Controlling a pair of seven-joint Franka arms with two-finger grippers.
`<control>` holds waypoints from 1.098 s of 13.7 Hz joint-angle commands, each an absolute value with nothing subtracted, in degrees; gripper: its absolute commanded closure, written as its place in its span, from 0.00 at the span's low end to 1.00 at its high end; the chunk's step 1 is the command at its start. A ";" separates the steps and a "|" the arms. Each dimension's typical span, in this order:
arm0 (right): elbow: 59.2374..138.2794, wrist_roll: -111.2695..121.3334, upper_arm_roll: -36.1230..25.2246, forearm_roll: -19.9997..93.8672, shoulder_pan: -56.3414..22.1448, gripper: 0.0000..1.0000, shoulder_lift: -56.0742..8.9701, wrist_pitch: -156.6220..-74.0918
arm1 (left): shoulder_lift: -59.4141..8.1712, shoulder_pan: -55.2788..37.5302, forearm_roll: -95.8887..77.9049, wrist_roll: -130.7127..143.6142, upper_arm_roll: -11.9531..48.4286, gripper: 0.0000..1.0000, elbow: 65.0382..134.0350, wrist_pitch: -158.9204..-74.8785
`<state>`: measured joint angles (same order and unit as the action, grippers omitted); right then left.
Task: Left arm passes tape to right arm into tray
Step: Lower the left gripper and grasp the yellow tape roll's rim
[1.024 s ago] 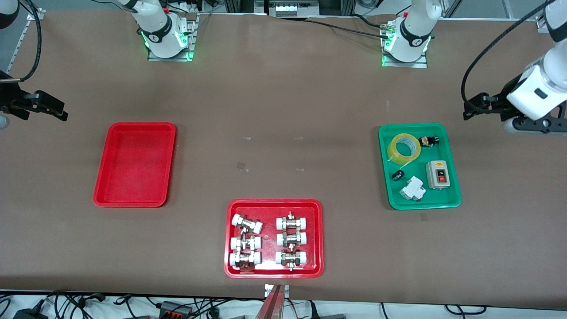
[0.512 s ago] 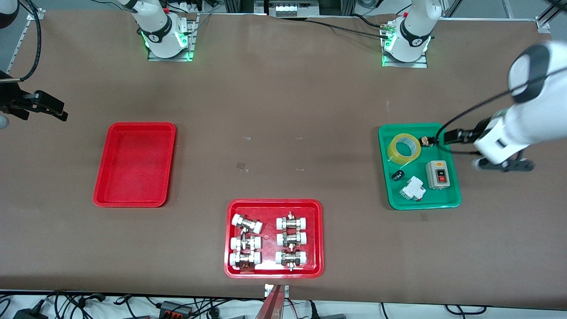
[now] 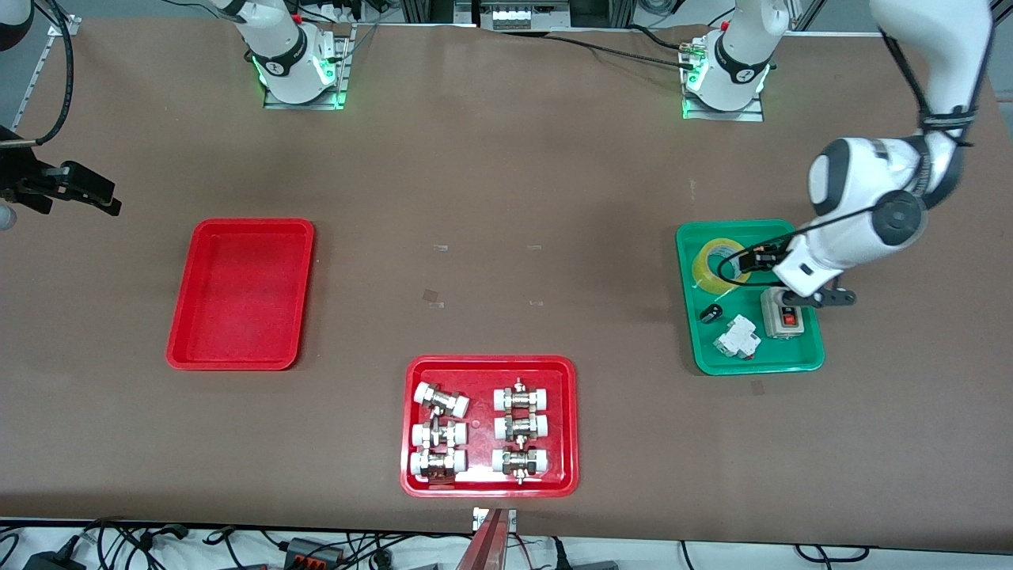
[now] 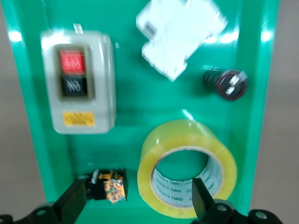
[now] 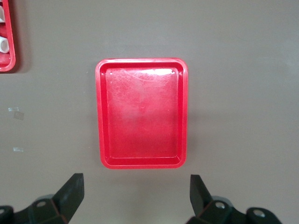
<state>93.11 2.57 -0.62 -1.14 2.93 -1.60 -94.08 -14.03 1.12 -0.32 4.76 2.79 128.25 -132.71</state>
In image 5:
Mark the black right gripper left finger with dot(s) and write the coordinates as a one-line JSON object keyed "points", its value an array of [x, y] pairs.
{"points": [[67, 198]]}

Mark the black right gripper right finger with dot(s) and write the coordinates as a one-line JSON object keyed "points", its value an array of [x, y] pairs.
{"points": [[201, 200]]}

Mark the clear tape mark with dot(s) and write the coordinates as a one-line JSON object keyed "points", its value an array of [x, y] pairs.
{"points": [[18, 149]]}

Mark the red plastic tray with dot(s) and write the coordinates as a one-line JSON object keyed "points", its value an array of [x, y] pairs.
{"points": [[11, 63], [142, 116]]}

